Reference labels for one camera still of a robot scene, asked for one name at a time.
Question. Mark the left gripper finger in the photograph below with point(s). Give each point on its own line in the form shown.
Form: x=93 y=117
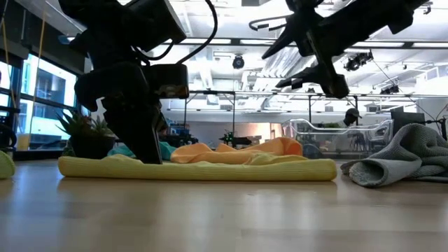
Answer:
x=140 y=140

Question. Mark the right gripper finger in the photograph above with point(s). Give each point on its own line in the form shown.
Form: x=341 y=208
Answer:
x=287 y=38
x=308 y=77

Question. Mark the teal microfiber towel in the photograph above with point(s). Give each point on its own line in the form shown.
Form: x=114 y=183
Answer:
x=167 y=150

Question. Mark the yellow microfiber towel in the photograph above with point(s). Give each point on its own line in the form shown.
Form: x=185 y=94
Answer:
x=196 y=169

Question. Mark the orange microfiber towel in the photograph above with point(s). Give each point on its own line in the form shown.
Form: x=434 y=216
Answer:
x=227 y=152

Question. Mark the grey microfiber towel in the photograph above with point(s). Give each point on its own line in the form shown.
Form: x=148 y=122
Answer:
x=395 y=164

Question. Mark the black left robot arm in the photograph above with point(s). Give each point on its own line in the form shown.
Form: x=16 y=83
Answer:
x=105 y=28

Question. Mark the small background robot arm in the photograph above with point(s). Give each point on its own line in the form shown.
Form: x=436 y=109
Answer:
x=234 y=140

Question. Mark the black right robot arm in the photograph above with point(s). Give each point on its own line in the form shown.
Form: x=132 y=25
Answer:
x=402 y=14

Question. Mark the green microfiber towel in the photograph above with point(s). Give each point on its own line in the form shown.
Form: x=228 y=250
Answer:
x=5 y=166

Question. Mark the black ceiling spotlight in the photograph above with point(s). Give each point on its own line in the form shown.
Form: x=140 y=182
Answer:
x=358 y=60
x=238 y=62

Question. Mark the overhead bar with light strips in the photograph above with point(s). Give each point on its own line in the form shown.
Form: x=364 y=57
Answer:
x=245 y=41

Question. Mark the potted succulent plant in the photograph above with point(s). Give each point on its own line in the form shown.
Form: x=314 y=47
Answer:
x=87 y=136

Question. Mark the person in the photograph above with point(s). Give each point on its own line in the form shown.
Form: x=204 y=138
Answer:
x=351 y=117

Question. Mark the large window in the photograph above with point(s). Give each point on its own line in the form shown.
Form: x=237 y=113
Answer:
x=49 y=87

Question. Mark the clear plastic bin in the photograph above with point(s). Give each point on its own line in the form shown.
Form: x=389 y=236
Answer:
x=329 y=140

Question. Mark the black computer monitor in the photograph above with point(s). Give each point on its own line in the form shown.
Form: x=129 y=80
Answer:
x=407 y=120

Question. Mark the black background rig frame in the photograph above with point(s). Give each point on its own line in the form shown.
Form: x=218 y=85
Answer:
x=210 y=92

